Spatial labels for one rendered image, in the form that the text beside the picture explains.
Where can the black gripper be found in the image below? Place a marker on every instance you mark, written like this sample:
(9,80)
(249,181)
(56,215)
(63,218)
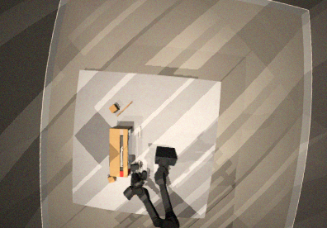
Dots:
(133,168)

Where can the brown cube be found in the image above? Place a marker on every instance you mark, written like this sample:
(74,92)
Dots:
(111,179)

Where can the small brown cardboard box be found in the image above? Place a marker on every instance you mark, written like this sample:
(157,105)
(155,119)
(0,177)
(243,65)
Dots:
(114,108)

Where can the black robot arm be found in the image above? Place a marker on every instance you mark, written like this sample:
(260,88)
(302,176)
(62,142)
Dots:
(162,172)

